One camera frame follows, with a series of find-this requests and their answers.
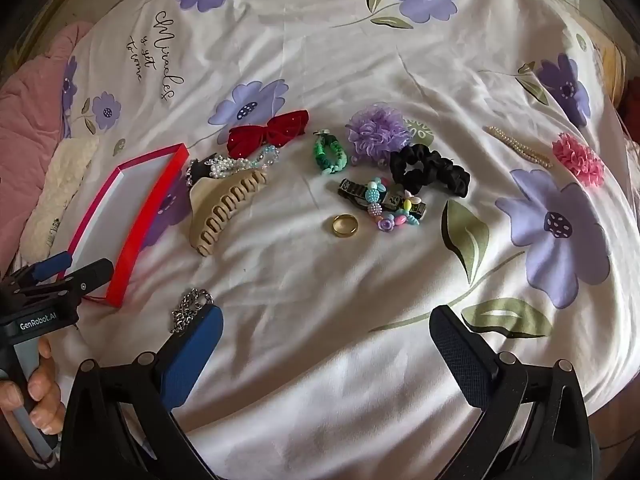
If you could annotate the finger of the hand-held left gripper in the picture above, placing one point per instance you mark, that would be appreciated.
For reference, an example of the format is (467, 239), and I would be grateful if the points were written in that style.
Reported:
(92, 275)
(52, 264)

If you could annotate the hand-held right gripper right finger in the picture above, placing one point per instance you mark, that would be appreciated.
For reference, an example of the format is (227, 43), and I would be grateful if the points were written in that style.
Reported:
(460, 355)

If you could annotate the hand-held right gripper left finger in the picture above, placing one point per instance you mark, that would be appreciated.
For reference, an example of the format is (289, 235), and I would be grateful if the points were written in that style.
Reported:
(195, 355)

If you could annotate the red jewelry box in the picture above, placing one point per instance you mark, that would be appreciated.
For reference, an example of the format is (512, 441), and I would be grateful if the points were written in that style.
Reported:
(120, 200)

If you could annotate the beige claw hair clip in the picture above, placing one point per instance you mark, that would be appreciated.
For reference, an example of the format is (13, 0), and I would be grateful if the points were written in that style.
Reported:
(220, 210)

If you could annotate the black scrunchie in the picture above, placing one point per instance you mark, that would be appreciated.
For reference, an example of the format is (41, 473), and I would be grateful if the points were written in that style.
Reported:
(440, 170)

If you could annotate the purple flower scrunchie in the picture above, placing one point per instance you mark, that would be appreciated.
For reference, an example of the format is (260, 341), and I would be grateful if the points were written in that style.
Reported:
(375, 132)

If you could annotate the red velvet bow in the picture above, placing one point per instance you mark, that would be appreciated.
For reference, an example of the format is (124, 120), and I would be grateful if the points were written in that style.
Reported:
(280, 127)

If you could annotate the person's left hand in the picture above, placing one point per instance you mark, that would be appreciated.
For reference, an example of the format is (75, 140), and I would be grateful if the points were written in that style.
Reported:
(47, 385)

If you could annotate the cream knit cloth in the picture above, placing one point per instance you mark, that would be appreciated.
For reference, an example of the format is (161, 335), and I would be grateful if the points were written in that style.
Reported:
(60, 185)

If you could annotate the pink quilt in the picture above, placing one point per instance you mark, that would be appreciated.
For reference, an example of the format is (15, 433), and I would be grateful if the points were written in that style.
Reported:
(30, 120)

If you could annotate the pink flower scrunchie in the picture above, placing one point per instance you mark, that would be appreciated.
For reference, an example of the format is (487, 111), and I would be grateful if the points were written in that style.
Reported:
(580, 160)

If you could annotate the white floral blanket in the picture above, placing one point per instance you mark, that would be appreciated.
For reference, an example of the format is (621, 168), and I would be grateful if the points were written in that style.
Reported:
(320, 60)

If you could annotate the yellow patterned cloth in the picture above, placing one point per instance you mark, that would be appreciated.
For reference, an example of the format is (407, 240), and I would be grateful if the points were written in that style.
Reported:
(612, 65)

